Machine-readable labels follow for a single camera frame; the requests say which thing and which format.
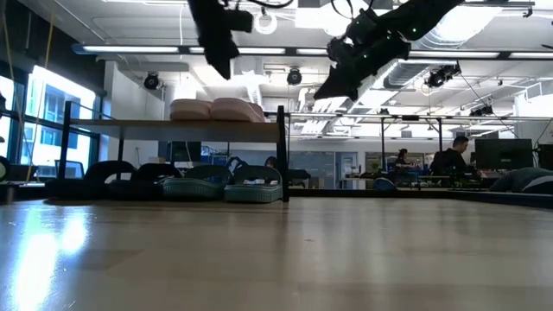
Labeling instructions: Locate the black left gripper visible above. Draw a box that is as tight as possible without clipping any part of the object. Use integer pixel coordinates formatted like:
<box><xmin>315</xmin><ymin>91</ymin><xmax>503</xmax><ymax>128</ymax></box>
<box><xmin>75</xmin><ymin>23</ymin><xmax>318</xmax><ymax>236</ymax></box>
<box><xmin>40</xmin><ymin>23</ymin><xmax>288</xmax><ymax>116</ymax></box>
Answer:
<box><xmin>188</xmin><ymin>0</ymin><xmax>242</xmax><ymax>81</ymax></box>

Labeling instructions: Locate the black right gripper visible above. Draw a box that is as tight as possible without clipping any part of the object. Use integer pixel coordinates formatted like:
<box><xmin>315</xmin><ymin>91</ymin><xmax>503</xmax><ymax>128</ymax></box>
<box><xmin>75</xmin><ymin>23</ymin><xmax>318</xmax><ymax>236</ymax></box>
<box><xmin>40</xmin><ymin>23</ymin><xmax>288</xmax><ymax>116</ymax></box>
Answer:
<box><xmin>313</xmin><ymin>9</ymin><xmax>412</xmax><ymax>103</ymax></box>

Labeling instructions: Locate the black rubber slide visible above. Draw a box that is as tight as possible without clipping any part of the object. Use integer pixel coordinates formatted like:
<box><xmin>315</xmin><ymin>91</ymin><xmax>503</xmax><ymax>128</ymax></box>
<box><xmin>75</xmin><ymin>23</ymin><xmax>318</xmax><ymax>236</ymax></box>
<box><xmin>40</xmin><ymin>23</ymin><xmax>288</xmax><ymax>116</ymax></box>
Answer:
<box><xmin>44</xmin><ymin>160</ymin><xmax>138</xmax><ymax>200</ymax></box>
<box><xmin>107</xmin><ymin>162</ymin><xmax>185</xmax><ymax>201</ymax></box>

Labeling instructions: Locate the green rubber slide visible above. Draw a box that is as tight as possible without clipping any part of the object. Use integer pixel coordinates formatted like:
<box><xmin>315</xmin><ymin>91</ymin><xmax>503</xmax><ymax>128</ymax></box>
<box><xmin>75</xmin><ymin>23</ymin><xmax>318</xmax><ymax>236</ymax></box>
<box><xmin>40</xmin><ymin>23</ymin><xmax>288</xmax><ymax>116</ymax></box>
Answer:
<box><xmin>223</xmin><ymin>165</ymin><xmax>284</xmax><ymax>204</ymax></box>
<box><xmin>162</xmin><ymin>164</ymin><xmax>234</xmax><ymax>201</ymax></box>

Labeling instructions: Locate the black ceiling-mounted device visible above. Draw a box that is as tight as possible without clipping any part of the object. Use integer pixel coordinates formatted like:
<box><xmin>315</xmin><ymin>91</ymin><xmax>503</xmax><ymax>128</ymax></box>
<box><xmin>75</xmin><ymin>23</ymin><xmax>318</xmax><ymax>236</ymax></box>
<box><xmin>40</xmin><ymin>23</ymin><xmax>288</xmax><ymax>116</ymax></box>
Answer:
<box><xmin>424</xmin><ymin>62</ymin><xmax>462</xmax><ymax>90</ymax></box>

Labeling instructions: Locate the long ceiling light fixture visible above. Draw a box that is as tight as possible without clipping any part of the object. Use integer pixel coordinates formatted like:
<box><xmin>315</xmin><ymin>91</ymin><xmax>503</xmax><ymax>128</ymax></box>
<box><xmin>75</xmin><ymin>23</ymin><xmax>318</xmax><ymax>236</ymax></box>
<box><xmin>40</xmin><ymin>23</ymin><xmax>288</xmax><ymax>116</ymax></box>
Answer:
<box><xmin>71</xmin><ymin>42</ymin><xmax>553</xmax><ymax>60</ymax></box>

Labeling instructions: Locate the blue chair back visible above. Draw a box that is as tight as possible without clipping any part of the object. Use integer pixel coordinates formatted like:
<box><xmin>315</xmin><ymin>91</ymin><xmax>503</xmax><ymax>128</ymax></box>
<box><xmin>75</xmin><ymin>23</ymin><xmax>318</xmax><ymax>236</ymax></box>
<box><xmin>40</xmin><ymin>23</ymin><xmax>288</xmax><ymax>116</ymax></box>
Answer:
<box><xmin>372</xmin><ymin>176</ymin><xmax>397</xmax><ymax>192</ymax></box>

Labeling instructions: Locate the large dark monitor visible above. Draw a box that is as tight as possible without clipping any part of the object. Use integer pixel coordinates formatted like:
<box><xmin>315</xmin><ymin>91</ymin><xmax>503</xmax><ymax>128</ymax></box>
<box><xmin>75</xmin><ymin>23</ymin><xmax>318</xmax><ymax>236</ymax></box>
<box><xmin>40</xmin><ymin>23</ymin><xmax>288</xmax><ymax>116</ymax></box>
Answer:
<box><xmin>474</xmin><ymin>137</ymin><xmax>535</xmax><ymax>172</ymax></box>

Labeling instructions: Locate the dark cloth bundle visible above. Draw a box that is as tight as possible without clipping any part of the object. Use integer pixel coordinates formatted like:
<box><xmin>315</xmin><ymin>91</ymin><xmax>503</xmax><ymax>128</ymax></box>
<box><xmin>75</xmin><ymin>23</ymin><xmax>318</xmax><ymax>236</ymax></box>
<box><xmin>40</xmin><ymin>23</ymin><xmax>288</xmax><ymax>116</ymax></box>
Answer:
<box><xmin>489</xmin><ymin>167</ymin><xmax>553</xmax><ymax>195</ymax></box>

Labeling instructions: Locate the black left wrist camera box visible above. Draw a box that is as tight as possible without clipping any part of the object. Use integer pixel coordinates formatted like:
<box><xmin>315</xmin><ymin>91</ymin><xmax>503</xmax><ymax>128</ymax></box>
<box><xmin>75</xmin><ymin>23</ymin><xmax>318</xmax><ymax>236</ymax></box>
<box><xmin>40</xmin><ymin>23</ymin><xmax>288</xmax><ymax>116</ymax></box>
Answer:
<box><xmin>224</xmin><ymin>8</ymin><xmax>255</xmax><ymax>34</ymax></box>

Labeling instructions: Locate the silver air duct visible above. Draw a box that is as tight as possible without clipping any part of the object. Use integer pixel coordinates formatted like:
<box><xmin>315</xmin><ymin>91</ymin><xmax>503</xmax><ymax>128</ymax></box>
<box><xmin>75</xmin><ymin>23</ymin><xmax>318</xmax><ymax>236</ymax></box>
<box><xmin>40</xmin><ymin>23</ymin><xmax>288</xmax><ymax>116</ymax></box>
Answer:
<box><xmin>382</xmin><ymin>3</ymin><xmax>505</xmax><ymax>90</ymax></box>

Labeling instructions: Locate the black background rack frame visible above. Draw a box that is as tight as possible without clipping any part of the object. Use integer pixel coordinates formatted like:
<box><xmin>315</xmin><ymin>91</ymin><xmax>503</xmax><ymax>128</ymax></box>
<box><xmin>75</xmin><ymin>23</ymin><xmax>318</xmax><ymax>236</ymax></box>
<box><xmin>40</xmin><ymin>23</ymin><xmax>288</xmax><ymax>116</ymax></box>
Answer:
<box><xmin>263</xmin><ymin>111</ymin><xmax>553</xmax><ymax>172</ymax></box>

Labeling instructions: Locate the black right camera cable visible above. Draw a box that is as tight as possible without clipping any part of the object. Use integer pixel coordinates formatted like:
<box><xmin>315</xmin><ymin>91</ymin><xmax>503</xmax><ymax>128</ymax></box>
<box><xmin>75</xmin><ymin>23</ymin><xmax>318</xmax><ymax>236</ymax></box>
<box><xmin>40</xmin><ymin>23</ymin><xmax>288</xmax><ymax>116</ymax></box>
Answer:
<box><xmin>330</xmin><ymin>0</ymin><xmax>378</xmax><ymax>21</ymax></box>

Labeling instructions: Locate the wooden shelf with black frame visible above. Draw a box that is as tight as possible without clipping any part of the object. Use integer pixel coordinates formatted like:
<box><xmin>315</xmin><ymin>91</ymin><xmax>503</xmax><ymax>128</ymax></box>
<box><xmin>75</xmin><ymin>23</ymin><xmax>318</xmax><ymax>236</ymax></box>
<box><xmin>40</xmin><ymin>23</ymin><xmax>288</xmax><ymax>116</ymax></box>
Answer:
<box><xmin>58</xmin><ymin>100</ymin><xmax>290</xmax><ymax>204</ymax></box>

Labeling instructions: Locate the black aluminium table frame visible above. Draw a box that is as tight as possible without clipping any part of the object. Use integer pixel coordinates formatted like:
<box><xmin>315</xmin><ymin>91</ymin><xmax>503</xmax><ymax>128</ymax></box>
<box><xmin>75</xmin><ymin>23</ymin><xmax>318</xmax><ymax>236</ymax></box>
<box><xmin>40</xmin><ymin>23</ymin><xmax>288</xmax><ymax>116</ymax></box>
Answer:
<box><xmin>287</xmin><ymin>187</ymin><xmax>553</xmax><ymax>210</ymax></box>

